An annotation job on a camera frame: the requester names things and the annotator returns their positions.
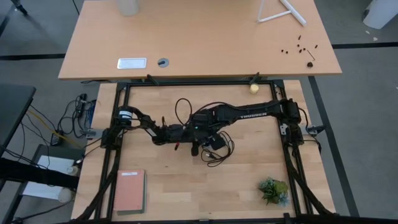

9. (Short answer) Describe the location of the black power adapter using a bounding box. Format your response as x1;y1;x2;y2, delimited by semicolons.
50;132;65;147

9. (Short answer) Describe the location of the black aluminium table frame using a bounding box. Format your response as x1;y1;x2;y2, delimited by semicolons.
73;79;338;224

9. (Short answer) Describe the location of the black floor cable tangle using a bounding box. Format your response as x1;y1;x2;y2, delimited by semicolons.
57;93;94;139

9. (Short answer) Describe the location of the black side table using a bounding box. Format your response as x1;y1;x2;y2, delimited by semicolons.
0;83;37;156

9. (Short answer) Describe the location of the blue cable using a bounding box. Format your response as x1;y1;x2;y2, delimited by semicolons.
86;99;97;126

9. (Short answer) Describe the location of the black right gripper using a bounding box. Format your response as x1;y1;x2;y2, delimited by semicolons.
192;111;227;151

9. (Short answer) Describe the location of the silver rectangular desk plate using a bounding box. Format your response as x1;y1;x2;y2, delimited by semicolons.
116;57;147;70

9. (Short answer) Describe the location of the black metal beam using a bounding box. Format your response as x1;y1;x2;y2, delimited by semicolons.
0;157;80;190

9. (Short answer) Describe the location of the white paper sheet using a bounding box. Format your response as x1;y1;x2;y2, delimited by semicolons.
22;154;77;200

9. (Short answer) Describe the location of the orange wooden desk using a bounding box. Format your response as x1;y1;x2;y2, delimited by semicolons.
58;0;343;81

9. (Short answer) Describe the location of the black tripod leg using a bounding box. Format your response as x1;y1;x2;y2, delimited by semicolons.
11;0;29;16

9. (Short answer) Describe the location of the translucent plastic cup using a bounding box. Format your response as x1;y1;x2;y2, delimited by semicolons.
115;0;140;17

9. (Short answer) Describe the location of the pink notebook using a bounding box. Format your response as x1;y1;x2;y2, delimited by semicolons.
113;169;146;212

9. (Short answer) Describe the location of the yellow floor cable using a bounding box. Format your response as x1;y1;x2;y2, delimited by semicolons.
27;110;81;147

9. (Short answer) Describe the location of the white triangular tube stand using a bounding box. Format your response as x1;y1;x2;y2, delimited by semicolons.
256;0;308;27

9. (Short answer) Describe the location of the green artificial succulent plant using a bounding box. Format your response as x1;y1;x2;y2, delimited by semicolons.
257;176;290;207

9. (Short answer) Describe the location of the black left wrist camera cable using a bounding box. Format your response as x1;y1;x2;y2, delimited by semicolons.
174;98;193;127

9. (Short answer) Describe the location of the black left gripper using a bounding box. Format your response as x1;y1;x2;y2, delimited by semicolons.
161;124;200;156

